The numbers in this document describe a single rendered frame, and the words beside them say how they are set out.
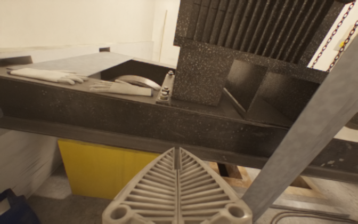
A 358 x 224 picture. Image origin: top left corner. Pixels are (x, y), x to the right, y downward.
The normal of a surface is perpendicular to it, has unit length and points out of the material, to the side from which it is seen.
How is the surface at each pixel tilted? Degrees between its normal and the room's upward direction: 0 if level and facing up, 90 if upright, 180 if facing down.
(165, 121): 90
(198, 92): 90
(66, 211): 0
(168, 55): 90
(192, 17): 90
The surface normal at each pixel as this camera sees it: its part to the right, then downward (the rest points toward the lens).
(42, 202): 0.20, -0.87
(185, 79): -0.01, 0.47
